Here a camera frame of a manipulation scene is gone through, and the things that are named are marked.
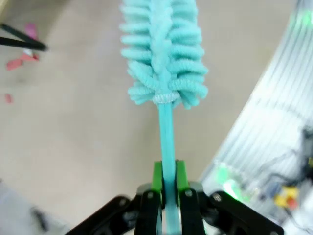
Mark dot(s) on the pink-red paper scrap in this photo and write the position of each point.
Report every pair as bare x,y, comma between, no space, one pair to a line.
15,63

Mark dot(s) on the two-tier wooden shelf black frame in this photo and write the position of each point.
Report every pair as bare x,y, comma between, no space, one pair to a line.
22,40

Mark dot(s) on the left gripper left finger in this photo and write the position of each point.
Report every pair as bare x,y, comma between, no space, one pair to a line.
146,210

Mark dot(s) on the yellow emergency stop box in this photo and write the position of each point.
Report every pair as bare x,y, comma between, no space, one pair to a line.
287,198

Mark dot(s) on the small red paper scrap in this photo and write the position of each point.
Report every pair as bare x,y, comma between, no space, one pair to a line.
8,98

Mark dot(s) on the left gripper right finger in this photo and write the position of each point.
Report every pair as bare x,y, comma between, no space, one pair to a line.
193,210

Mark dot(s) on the magenta paper scrap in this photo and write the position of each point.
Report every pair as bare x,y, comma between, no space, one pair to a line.
31,30

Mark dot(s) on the white paper scrap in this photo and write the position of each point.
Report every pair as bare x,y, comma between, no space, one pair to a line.
28,52

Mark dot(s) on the teal chenille duster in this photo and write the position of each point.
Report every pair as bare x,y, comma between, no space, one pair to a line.
166,61

